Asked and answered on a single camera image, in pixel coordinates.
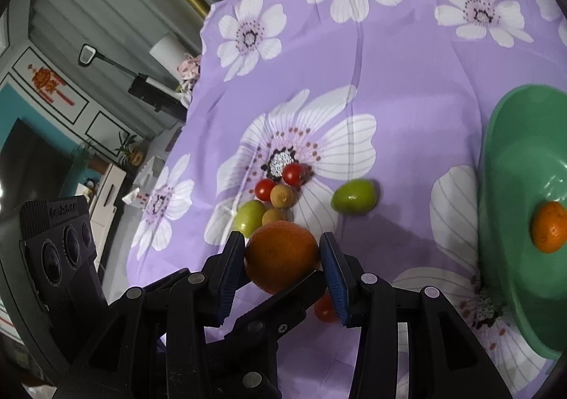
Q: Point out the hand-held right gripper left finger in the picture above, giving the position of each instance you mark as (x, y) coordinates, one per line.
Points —
(231, 275)

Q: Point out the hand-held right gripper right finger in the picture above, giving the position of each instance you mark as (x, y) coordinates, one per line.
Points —
(332, 279)

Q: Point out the large orange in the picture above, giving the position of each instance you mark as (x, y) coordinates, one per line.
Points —
(281, 255)

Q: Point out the yellowish green fruit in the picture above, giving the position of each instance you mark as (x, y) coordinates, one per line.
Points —
(249, 216)

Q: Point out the round green fruit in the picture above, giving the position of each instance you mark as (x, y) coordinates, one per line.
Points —
(354, 197)

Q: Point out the green bowl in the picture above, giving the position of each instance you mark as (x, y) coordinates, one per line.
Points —
(509, 204)

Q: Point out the small orange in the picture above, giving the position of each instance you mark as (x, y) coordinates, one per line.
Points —
(549, 227)

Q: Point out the black holder on arm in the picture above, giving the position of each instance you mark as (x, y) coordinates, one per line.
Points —
(88, 55)

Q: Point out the cherry tomato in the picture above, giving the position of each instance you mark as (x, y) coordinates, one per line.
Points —
(292, 174)
(325, 309)
(265, 189)

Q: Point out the small brown fruit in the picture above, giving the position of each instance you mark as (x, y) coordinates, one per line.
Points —
(274, 217)
(282, 196)

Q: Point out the white cabinet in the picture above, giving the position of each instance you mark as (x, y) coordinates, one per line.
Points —
(106, 188)

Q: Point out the black television screen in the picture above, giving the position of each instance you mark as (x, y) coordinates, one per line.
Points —
(31, 164)

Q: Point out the small potted plant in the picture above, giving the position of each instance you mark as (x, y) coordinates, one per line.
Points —
(127, 150)

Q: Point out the black device on stand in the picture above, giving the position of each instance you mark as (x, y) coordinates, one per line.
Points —
(150, 91)

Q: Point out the pink artificial flowers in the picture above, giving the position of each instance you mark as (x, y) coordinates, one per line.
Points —
(190, 68)

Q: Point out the purple floral cloth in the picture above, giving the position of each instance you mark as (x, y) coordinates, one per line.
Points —
(398, 71)

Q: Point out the red knot wall decoration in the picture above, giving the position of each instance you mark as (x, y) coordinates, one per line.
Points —
(46, 80)

